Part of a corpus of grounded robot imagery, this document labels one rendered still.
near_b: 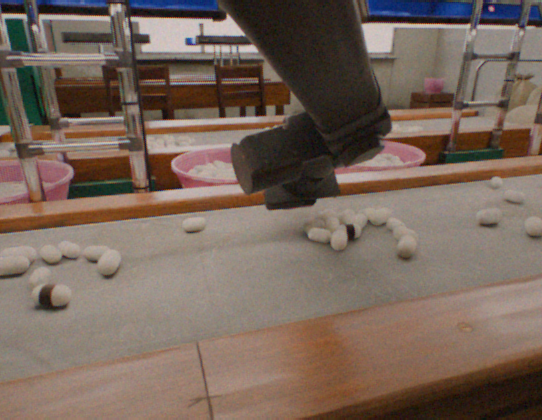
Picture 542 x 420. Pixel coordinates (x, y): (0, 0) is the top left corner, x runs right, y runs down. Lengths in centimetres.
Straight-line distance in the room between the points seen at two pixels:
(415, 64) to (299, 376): 681
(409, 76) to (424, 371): 673
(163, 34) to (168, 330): 521
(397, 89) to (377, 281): 646
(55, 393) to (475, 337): 30
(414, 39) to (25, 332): 678
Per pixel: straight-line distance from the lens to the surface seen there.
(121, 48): 63
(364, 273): 46
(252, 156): 38
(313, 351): 31
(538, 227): 62
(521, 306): 41
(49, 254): 52
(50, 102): 89
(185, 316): 39
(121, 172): 93
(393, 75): 678
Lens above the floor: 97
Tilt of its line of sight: 23 degrees down
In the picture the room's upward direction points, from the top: straight up
